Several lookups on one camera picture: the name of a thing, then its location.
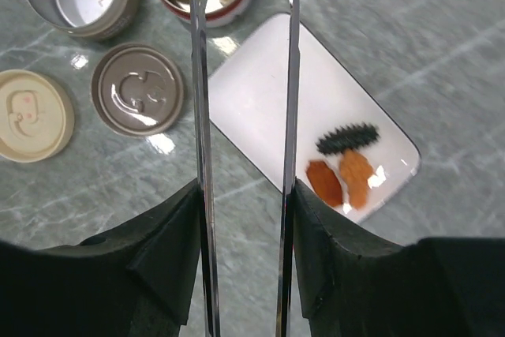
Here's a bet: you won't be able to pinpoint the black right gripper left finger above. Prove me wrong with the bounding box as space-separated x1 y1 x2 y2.
1 182 200 336

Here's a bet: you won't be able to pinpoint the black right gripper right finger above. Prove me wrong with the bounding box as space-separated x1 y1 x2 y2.
294 182 504 336

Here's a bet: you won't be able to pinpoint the brown glazed meat slice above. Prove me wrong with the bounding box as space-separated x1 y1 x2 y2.
306 160 343 208

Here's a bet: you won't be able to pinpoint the black spiky sea cucumber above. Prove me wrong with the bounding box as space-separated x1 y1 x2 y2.
316 122 380 155

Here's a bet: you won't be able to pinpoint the metal serving tongs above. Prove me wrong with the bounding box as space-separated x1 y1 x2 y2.
190 0 301 336

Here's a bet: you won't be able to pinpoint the brown round lid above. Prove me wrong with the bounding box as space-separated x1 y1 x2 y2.
90 43 185 137

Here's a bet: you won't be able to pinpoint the cream round lid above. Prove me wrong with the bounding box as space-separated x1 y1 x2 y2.
1 69 75 163

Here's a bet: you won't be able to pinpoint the white rectangular plate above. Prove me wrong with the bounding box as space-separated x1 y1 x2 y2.
208 13 421 223

